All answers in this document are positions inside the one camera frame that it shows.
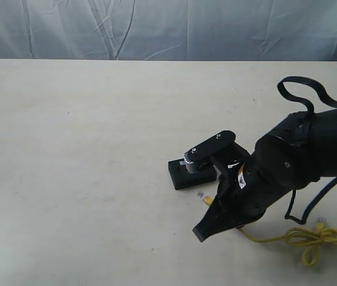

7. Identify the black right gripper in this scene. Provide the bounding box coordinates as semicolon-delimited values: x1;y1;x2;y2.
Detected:
192;143;291;242

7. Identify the small black electronic box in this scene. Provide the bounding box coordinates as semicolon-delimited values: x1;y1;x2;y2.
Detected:
168;159;217;190

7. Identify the yellow ethernet cable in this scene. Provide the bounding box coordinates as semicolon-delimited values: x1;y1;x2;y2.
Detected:
201;195;337;267

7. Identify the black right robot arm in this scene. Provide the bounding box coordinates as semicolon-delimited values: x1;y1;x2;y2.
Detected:
185;107;337;241

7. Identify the grey backdrop cloth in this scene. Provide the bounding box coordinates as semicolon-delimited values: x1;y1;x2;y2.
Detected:
0;1;337;61

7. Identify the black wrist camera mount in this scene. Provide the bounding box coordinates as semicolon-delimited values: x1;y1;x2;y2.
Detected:
183;130;236;173

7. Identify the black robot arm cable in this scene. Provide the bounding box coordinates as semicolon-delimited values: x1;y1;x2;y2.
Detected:
276;76;337;225

